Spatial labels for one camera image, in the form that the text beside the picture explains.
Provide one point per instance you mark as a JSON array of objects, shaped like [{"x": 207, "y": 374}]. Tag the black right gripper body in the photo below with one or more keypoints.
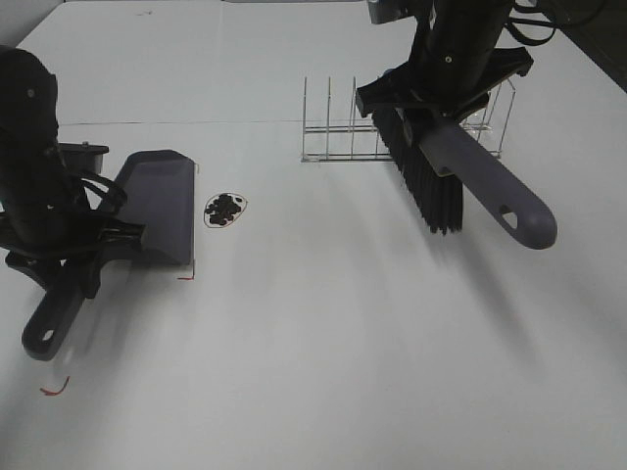
[{"x": 450, "y": 50}]

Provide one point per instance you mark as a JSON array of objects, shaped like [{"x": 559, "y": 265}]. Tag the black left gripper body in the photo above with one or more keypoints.
[{"x": 49, "y": 213}]

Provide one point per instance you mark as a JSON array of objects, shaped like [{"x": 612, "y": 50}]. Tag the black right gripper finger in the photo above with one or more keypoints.
[
  {"x": 502, "y": 64},
  {"x": 390, "y": 90}
]

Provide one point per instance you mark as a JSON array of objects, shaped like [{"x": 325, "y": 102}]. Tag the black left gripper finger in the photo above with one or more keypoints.
[
  {"x": 84, "y": 271},
  {"x": 119, "y": 233}
]

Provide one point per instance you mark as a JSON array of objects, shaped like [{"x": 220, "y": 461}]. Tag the grey plastic dustpan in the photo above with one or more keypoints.
[{"x": 159, "y": 186}]

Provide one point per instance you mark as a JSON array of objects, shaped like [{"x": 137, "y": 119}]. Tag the grey hand brush black bristles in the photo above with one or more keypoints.
[{"x": 438, "y": 160}]

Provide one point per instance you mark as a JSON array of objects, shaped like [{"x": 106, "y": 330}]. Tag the pile of coffee beans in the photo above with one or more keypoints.
[{"x": 223, "y": 209}]

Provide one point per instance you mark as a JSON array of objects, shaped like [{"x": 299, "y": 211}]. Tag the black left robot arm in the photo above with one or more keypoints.
[{"x": 29, "y": 94}]

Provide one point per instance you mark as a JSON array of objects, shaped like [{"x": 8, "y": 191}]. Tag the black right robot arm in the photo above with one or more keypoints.
[{"x": 511, "y": 36}]

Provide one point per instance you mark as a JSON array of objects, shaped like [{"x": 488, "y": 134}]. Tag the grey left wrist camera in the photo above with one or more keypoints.
[{"x": 83, "y": 156}]

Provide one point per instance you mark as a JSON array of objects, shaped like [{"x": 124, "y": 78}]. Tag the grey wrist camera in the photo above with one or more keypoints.
[
  {"x": 389, "y": 11},
  {"x": 83, "y": 156}
]

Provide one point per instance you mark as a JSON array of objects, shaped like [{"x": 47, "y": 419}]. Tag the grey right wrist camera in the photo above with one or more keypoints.
[{"x": 389, "y": 11}]

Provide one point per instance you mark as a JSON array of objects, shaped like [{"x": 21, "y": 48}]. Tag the chrome wire dish rack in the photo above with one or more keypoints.
[{"x": 333, "y": 131}]

